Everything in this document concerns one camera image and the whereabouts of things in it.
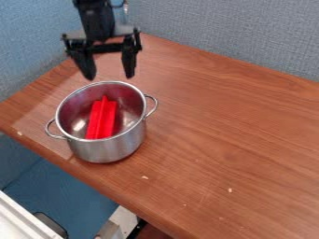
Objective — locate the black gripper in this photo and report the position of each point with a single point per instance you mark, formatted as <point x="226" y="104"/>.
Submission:
<point x="102" y="36"/>

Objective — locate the stainless steel pot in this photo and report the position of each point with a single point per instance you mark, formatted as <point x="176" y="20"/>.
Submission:
<point x="70" y="123"/>

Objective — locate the red plastic block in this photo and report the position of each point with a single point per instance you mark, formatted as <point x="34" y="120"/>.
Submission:
<point x="102" y="119"/>

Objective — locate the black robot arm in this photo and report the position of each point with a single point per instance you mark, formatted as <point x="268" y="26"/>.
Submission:
<point x="98" y="2"/>

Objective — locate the white device with black pad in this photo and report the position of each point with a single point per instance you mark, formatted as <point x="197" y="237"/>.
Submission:
<point x="19" y="224"/>

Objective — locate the white table leg bracket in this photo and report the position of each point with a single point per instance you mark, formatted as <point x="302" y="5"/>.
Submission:
<point x="120" y="225"/>

